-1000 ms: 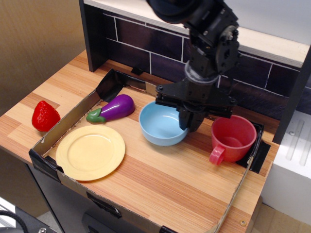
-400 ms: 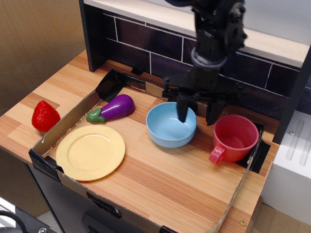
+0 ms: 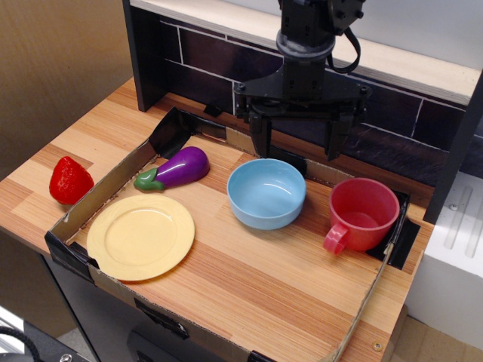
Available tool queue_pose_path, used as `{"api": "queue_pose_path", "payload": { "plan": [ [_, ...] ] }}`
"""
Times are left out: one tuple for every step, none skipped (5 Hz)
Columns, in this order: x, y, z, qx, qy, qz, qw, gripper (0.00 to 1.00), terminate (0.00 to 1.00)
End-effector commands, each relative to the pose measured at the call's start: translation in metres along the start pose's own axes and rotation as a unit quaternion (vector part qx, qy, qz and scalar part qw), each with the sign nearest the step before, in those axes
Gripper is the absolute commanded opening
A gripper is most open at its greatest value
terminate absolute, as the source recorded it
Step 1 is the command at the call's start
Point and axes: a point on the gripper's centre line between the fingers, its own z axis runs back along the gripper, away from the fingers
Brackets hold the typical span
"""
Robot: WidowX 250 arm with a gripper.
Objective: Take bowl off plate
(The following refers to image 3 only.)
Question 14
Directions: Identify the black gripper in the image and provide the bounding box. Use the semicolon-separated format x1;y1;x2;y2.
233;68;373;161

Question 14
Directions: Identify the light blue bowl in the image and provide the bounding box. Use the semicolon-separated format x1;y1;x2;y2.
226;158;306;230

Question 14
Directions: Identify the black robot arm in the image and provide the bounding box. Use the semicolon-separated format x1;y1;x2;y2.
233;1;372;161

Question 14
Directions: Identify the cardboard fence with black tape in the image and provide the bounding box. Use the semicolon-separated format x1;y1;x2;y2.
45;109;412;361

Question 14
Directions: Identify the yellow plate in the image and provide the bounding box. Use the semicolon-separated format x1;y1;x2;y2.
86;195;195;281

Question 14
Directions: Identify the red plastic cup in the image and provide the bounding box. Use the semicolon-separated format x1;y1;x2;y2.
323;177;400;255

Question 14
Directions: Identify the purple toy eggplant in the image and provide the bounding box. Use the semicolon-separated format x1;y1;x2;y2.
134;146;211;191

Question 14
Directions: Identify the white block with slots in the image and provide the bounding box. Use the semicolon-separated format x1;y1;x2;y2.
405;173;482;348

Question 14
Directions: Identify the red toy strawberry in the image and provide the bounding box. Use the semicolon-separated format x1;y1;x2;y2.
49;156;94;205

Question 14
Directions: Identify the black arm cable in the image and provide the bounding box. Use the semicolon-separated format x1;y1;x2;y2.
326;28;362;75

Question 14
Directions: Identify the dark shelf frame with tiles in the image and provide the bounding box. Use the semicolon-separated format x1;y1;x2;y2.
123;1;482;204

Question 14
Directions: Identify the black cable at corner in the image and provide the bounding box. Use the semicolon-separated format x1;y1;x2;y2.
0;326;42;362

